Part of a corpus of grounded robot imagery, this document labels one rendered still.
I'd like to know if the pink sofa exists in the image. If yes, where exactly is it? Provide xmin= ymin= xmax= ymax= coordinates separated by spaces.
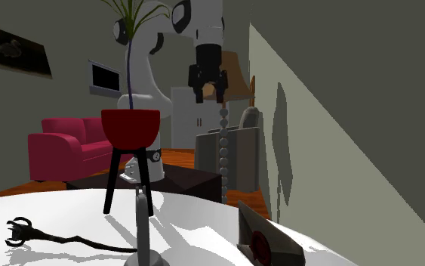
xmin=27 ymin=116 xmax=136 ymax=183

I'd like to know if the white framed window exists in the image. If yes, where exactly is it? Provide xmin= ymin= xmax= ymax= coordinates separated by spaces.
xmin=88 ymin=59 xmax=123 ymax=99

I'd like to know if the white cabinet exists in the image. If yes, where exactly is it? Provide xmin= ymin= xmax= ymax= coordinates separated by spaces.
xmin=170 ymin=86 xmax=229 ymax=150

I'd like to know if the black claw tool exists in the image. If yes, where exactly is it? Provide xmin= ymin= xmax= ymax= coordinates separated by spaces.
xmin=5 ymin=216 xmax=140 ymax=255

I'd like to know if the grey object on round base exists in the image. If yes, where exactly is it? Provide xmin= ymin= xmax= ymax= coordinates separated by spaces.
xmin=123 ymin=185 xmax=171 ymax=266

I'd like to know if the plant in red pot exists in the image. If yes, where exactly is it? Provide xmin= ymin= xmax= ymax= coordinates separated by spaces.
xmin=100 ymin=0 xmax=171 ymax=217

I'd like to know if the brown shade floor lamp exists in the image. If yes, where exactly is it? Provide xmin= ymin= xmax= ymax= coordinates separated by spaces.
xmin=202 ymin=50 xmax=257 ymax=206

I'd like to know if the dark wall picture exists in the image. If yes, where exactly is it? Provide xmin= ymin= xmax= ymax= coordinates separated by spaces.
xmin=0 ymin=20 xmax=54 ymax=80

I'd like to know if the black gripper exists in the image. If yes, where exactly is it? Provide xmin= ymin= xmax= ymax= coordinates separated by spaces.
xmin=188 ymin=44 xmax=229 ymax=104

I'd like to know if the grey armchair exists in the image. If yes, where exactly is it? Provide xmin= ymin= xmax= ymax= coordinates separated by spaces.
xmin=194 ymin=106 xmax=261 ymax=193

